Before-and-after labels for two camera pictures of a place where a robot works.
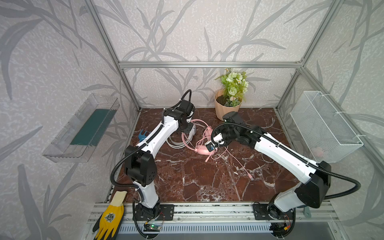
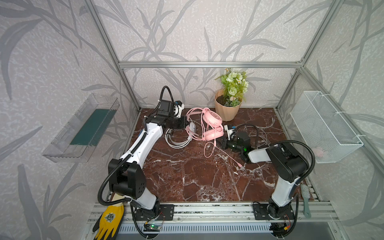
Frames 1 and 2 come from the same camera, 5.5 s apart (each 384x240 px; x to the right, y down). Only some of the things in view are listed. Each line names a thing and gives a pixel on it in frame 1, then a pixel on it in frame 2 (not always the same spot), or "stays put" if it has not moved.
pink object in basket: (318, 151) stays put
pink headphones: (201, 149) -> (204, 124)
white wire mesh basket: (326, 134) stays put
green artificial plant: (235, 87) stays put
